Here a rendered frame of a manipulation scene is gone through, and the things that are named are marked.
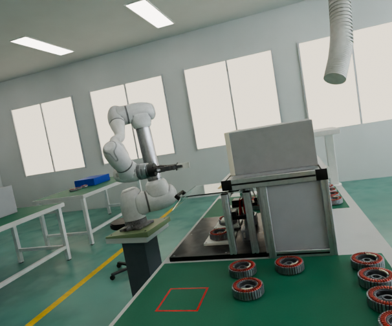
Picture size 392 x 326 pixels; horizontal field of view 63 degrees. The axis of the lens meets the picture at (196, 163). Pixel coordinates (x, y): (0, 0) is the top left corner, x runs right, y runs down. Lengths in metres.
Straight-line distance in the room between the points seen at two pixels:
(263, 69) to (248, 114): 0.88
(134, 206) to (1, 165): 7.33
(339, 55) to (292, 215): 1.59
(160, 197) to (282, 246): 1.02
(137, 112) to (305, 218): 1.31
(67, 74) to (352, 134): 6.02
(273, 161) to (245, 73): 4.98
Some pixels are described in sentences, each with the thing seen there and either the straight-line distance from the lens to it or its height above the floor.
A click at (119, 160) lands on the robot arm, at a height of 1.27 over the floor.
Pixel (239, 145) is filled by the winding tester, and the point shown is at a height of 1.25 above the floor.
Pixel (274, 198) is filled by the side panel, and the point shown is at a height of 1.01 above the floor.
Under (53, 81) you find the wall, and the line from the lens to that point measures 8.16.
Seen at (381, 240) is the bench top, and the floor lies 0.75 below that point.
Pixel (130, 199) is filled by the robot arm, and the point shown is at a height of 0.98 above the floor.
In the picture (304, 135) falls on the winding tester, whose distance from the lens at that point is 1.49.
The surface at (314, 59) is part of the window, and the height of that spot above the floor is 2.27.
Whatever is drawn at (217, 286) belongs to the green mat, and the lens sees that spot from 1.32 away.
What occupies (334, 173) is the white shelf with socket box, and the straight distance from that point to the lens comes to 2.74.
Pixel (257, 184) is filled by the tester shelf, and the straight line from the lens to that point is 1.40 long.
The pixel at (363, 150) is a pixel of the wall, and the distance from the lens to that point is 6.48.
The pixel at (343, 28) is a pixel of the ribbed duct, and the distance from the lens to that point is 2.86.
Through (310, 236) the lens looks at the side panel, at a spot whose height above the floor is 0.83.
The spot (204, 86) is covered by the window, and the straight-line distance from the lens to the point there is 6.53.
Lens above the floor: 1.35
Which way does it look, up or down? 5 degrees down
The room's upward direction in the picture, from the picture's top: 10 degrees counter-clockwise
